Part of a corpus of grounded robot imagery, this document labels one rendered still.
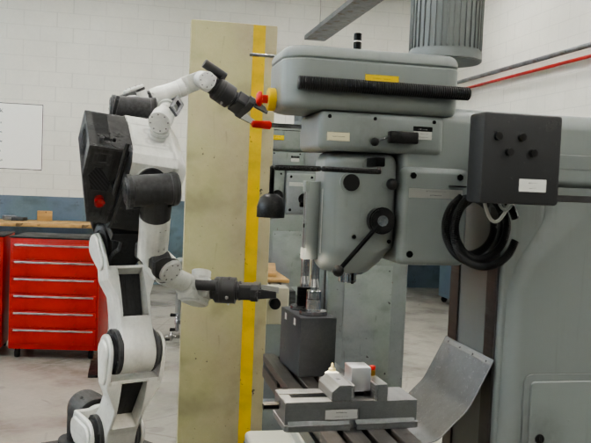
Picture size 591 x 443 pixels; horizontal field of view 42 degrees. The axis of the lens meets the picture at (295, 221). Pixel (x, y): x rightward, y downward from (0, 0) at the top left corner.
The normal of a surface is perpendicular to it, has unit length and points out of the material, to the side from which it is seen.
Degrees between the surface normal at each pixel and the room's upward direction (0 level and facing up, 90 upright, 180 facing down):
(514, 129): 90
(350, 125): 90
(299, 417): 90
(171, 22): 90
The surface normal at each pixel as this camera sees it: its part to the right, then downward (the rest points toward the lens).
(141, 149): 0.34, -0.78
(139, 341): 0.49, -0.43
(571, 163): 0.21, 0.06
